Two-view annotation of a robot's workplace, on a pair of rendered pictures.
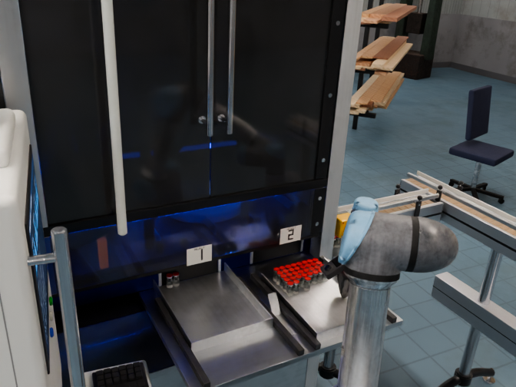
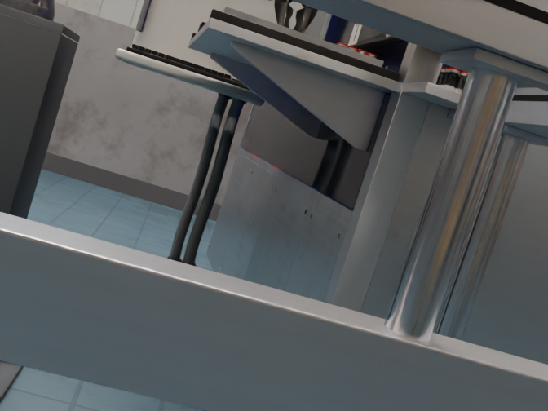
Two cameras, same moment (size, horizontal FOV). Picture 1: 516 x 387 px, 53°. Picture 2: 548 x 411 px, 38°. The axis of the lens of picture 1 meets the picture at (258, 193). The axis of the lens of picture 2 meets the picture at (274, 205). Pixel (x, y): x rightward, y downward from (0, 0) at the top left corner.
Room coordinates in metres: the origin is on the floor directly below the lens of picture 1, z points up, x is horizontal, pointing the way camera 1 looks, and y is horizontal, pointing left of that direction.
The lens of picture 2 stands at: (2.00, -1.86, 0.70)
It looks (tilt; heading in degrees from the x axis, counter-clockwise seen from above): 5 degrees down; 108
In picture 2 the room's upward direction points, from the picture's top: 18 degrees clockwise
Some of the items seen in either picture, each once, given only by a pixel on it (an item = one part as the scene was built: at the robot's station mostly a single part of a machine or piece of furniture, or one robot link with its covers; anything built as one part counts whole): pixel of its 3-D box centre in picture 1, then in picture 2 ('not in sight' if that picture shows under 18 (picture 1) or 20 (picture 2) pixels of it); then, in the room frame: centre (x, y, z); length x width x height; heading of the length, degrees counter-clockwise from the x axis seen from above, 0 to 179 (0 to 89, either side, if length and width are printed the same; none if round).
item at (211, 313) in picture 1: (210, 302); not in sight; (1.33, 0.13, 0.90); 0.34 x 0.26 x 0.04; 29
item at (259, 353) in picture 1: (268, 308); (293, 68); (1.35, -0.05, 0.87); 0.70 x 0.48 x 0.02; 119
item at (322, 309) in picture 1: (320, 295); (292, 46); (1.40, -0.22, 0.90); 0.34 x 0.26 x 0.04; 29
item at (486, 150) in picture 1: (481, 146); not in sight; (4.38, -1.96, 0.48); 0.56 x 0.53 x 0.96; 26
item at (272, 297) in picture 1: (282, 313); not in sight; (1.28, -0.09, 0.91); 0.14 x 0.03 x 0.06; 29
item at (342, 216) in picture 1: (342, 224); not in sight; (1.72, -0.32, 1.00); 0.08 x 0.07 x 0.07; 29
